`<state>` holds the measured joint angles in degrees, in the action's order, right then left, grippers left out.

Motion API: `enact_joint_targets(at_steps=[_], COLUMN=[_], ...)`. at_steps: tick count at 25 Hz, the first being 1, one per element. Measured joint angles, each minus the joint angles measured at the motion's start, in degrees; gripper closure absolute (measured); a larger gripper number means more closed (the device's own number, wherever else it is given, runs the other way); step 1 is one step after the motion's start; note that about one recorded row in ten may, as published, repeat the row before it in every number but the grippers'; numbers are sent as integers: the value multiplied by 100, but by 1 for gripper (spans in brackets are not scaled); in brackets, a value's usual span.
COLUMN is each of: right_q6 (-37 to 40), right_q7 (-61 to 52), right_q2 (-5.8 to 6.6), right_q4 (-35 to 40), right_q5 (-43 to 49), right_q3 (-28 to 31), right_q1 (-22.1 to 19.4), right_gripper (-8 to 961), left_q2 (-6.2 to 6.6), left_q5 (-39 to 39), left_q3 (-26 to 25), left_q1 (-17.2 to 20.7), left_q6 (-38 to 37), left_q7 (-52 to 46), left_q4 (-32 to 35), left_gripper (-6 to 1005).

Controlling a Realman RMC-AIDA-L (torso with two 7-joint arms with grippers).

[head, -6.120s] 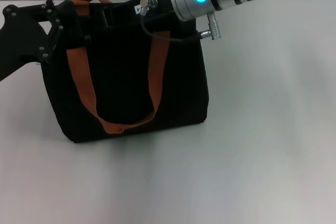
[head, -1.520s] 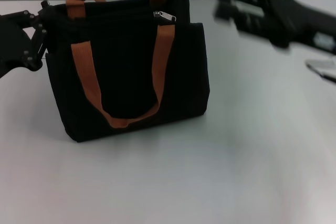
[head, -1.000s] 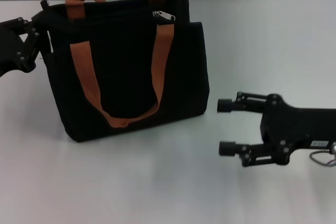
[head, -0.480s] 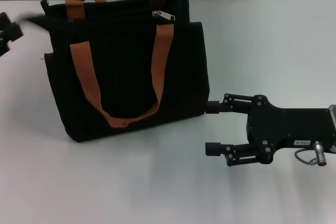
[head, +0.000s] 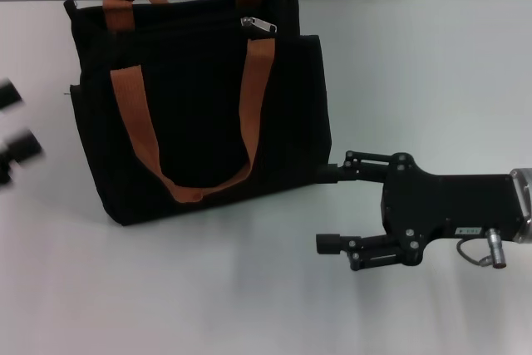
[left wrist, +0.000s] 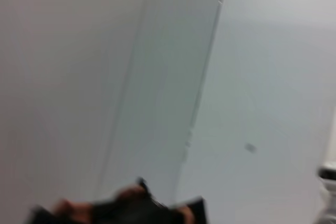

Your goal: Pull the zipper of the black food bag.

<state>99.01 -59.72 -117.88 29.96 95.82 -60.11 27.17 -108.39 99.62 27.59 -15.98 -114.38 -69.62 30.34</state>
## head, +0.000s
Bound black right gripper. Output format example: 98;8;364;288
315;148;525;273

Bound right gripper cable silver connectors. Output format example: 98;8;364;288
456;228;509;269

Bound silver metal zipper pull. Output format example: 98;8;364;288
239;15;279;35

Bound black bag with brown straps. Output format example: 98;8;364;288
62;0;333;227

